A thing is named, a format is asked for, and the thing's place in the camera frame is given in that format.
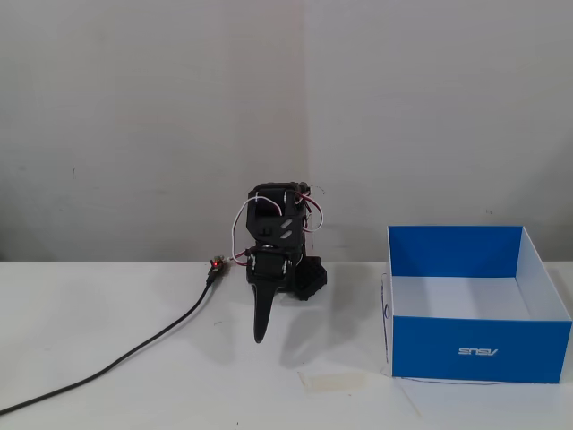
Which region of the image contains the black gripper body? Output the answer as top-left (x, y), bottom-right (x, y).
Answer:
top-left (244, 247), bottom-right (295, 291)

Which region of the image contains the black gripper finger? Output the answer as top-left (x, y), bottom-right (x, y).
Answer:
top-left (250, 286), bottom-right (260, 344)
top-left (255, 287), bottom-right (278, 345)

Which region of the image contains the clear tape strip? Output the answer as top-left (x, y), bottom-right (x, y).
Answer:
top-left (296, 372), bottom-right (367, 391)

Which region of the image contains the blue ASUS cardboard box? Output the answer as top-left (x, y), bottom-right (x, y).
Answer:
top-left (386, 225), bottom-right (573, 385)

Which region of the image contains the controller board with red LED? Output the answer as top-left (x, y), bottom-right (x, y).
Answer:
top-left (207, 254), bottom-right (230, 277)

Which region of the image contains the white servo wire loop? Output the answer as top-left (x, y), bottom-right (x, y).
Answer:
top-left (229, 196), bottom-right (257, 266)

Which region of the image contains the thick black power cable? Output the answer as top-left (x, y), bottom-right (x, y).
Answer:
top-left (0, 271), bottom-right (217, 416)

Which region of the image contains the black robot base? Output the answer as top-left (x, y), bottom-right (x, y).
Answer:
top-left (293, 254), bottom-right (329, 303)

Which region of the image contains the red and white servo wire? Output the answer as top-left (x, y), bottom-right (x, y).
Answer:
top-left (294, 191), bottom-right (327, 233)

